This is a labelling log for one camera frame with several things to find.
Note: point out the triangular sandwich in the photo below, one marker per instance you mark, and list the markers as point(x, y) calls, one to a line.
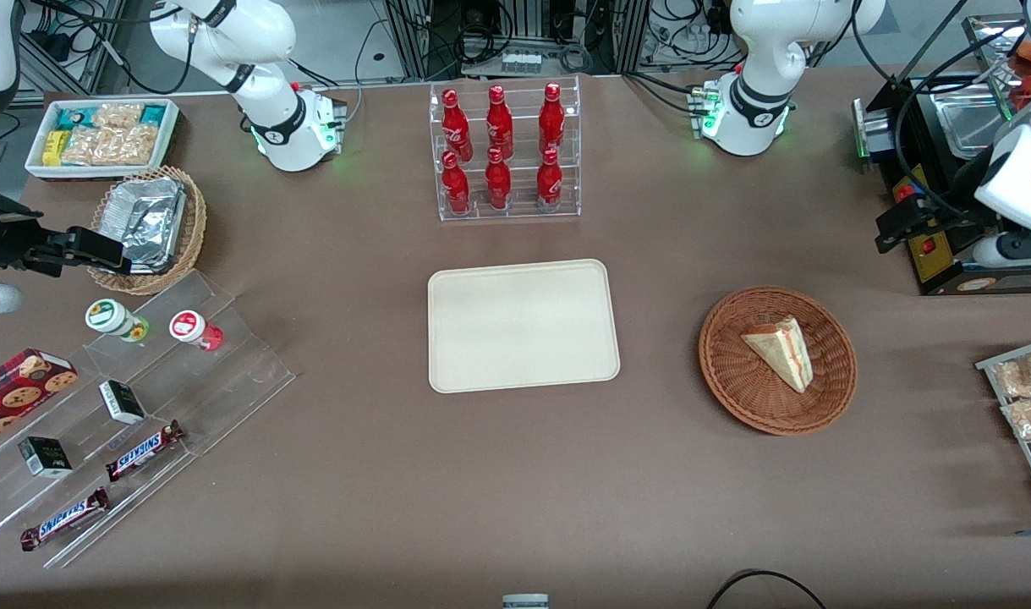
point(781, 351)

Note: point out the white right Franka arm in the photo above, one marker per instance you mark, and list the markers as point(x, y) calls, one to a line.
point(261, 51)

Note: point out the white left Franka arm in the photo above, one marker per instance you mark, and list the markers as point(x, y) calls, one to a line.
point(760, 51)

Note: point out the light wicker basket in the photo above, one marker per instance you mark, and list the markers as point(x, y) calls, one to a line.
point(195, 228)

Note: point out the brown wicker basket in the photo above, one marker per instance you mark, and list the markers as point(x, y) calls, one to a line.
point(735, 376)

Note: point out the cream plastic tray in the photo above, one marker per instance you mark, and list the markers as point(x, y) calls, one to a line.
point(523, 326)

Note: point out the black food warmer machine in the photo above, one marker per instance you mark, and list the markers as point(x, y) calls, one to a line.
point(934, 262)

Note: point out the aluminium foil container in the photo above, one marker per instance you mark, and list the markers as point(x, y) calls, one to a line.
point(147, 216)

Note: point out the cup with green lid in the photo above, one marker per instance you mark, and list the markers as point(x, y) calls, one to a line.
point(107, 315)

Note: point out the white rectangular snack bin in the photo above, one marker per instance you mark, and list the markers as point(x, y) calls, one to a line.
point(33, 165)

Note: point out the clear bag of puffed snacks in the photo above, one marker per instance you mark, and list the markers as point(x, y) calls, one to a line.
point(113, 144)

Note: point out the yellow snack packet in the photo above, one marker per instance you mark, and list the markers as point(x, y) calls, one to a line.
point(52, 148)

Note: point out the stainless steel pan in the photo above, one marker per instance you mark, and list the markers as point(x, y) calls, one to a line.
point(967, 123)

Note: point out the cup with red lid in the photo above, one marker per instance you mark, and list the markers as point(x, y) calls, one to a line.
point(188, 326)

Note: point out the teal snack packet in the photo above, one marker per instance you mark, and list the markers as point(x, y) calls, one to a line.
point(71, 118)

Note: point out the small black carton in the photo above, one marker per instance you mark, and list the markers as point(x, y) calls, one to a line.
point(123, 403)
point(45, 457)

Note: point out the red plaid cookie box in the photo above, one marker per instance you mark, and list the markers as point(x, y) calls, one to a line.
point(16, 389)

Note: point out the clear acrylic step display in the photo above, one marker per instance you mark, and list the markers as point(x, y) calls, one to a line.
point(227, 389)

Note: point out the Snickers chocolate bar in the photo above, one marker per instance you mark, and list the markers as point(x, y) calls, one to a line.
point(143, 451)
point(63, 518)

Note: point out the red cola bottle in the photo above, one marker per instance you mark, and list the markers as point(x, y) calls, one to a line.
point(551, 118)
point(455, 186)
point(455, 123)
point(498, 182)
point(550, 179)
point(499, 123)

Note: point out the clear acrylic bottle rack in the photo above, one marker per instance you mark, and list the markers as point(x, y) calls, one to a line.
point(523, 211)

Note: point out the white power strip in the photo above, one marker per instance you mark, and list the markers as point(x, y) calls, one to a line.
point(521, 63)

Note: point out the aluminium frame rack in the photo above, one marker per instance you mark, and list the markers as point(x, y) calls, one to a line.
point(414, 38)

